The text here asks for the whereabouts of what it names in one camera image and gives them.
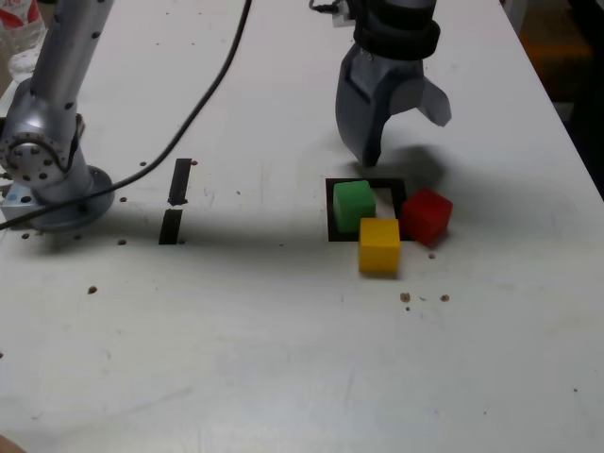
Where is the red cube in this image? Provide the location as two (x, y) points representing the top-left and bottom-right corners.
(399, 187), (454, 246)

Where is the black cable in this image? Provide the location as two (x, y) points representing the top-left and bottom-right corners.
(0, 0), (254, 231)

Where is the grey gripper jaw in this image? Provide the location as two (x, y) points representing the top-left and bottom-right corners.
(391, 75), (453, 128)

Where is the black tape square outline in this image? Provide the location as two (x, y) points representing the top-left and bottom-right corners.
(325, 176), (416, 243)

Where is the black tape strip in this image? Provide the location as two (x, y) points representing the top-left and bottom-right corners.
(159, 158), (193, 245)

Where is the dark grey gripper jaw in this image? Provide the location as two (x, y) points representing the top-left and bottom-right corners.
(334, 43), (424, 167)

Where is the yellow cube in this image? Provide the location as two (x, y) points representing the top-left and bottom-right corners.
(358, 217), (402, 274)

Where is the person's hand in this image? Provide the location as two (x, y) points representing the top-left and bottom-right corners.
(0, 430), (27, 453)

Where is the clear plastic bottle red label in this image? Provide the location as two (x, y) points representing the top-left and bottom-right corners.
(0, 0), (48, 85)

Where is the green cube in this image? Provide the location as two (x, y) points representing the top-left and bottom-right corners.
(332, 179), (378, 234)

